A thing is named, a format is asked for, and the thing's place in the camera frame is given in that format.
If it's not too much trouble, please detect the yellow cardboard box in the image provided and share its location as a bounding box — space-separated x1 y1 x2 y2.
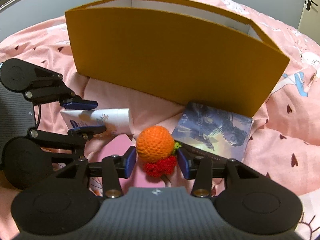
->
65 0 290 118

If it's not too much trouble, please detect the cream door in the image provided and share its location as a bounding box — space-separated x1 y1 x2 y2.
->
297 0 320 40

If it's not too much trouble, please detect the dark printed picture box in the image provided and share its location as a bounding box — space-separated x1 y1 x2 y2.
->
172 101 253 162

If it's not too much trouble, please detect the orange crochet ball keychain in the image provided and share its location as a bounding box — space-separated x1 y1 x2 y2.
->
136 126 182 188

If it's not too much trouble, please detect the black cable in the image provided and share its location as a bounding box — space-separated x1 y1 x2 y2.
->
36 104 43 128

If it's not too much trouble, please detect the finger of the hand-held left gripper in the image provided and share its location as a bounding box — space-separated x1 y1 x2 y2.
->
28 125 107 163
25 64 98 111

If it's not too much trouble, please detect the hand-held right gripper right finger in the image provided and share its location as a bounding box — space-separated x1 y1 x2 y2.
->
176 147 263 198

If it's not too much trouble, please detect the white lotion tube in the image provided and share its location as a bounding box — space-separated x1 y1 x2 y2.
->
60 108 134 137

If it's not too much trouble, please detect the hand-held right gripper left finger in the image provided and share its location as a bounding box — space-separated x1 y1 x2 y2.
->
54 146 137 198

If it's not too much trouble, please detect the pink printed bedspread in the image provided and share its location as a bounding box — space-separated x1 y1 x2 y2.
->
0 0 320 240

